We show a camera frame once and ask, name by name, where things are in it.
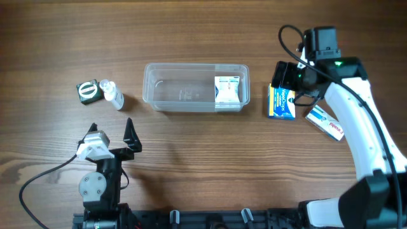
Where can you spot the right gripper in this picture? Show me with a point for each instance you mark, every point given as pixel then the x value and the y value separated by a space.
pixel 285 71

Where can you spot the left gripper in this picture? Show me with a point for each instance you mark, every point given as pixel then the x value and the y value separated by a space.
pixel 133 144

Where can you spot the blue VapoDrops box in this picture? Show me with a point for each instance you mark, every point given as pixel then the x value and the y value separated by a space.
pixel 280 103

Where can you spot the white medicine packet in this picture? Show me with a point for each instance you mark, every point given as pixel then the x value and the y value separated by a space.
pixel 226 88

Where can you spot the white Panadol box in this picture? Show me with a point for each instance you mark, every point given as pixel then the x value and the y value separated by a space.
pixel 325 123

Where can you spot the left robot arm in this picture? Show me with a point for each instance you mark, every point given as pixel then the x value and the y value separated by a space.
pixel 100 190

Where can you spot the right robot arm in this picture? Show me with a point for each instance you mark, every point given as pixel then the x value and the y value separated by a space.
pixel 378 199

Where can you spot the clear plastic container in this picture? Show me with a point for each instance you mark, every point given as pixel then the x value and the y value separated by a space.
pixel 189 87

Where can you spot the white spray bottle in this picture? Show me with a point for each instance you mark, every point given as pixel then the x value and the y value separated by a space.
pixel 112 93

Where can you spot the green Zam-Buk box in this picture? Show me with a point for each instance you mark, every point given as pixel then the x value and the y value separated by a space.
pixel 89 92

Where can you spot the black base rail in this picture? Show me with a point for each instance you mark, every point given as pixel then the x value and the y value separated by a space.
pixel 245 218

